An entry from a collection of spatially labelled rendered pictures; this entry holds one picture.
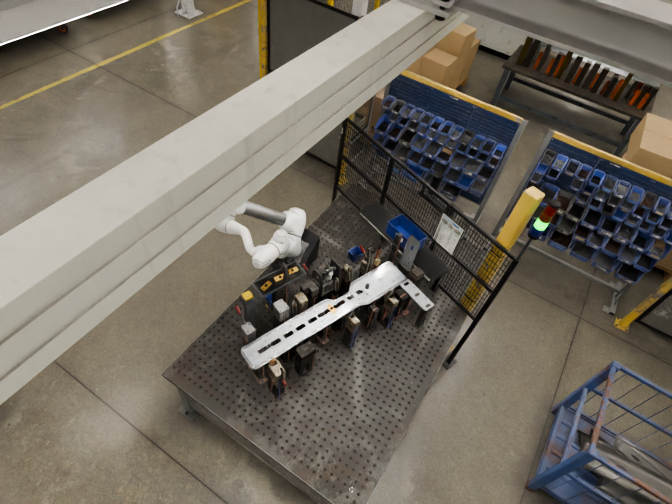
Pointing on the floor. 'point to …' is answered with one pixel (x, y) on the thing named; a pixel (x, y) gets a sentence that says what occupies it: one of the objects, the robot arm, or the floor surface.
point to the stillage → (600, 453)
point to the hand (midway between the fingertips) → (280, 272)
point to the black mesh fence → (422, 225)
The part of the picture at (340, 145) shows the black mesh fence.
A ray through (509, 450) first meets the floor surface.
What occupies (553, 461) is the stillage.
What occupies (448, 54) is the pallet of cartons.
